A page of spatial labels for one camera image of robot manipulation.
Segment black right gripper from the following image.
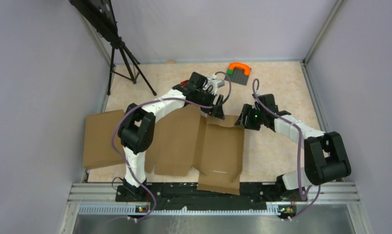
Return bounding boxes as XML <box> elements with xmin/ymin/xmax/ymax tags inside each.
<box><xmin>235</xmin><ymin>104</ymin><xmax>266</xmax><ymax>131</ymax></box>

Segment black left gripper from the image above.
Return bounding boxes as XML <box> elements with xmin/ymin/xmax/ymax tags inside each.
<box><xmin>194</xmin><ymin>89</ymin><xmax>224</xmax><ymax>120</ymax></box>

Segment large cardboard box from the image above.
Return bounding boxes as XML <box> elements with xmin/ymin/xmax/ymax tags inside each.
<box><xmin>144</xmin><ymin>105</ymin><xmax>245</xmax><ymax>195</ymax></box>

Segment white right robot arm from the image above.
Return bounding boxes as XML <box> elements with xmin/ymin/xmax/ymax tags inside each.
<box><xmin>235</xmin><ymin>94</ymin><xmax>352</xmax><ymax>201</ymax></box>

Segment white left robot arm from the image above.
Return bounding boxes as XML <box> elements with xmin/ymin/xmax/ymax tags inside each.
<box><xmin>112</xmin><ymin>72</ymin><xmax>232</xmax><ymax>202</ymax></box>

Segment small folded cardboard box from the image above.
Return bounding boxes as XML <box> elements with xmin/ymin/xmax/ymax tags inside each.
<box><xmin>83</xmin><ymin>109</ymin><xmax>124</xmax><ymax>170</ymax></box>

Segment orange arch toy block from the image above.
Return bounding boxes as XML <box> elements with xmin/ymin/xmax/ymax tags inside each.
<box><xmin>228</xmin><ymin>62</ymin><xmax>251</xmax><ymax>76</ymax></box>

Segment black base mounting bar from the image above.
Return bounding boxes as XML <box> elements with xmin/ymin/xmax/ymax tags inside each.
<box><xmin>115</xmin><ymin>182</ymin><xmax>301</xmax><ymax>211</ymax></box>

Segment black tripod stand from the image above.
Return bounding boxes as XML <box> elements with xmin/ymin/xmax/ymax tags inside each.
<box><xmin>70</xmin><ymin>0</ymin><xmax>157</xmax><ymax>96</ymax></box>

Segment grey lego base plate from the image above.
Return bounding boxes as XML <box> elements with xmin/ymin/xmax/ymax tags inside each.
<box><xmin>229</xmin><ymin>68</ymin><xmax>249</xmax><ymax>86</ymax></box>

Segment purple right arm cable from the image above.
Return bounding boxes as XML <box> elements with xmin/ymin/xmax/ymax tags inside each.
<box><xmin>252</xmin><ymin>78</ymin><xmax>321</xmax><ymax>221</ymax></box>

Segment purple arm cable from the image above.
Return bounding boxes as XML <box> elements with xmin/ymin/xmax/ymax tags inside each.
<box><xmin>110</xmin><ymin>71</ymin><xmax>233</xmax><ymax>223</ymax></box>
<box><xmin>252</xmin><ymin>78</ymin><xmax>321</xmax><ymax>221</ymax></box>

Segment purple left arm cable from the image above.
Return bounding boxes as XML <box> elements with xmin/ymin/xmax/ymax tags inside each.
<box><xmin>110</xmin><ymin>71</ymin><xmax>233</xmax><ymax>223</ymax></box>

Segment aluminium front rail frame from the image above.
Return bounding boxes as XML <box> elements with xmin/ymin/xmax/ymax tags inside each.
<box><xmin>60</xmin><ymin>182</ymin><xmax>372</xmax><ymax>234</ymax></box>

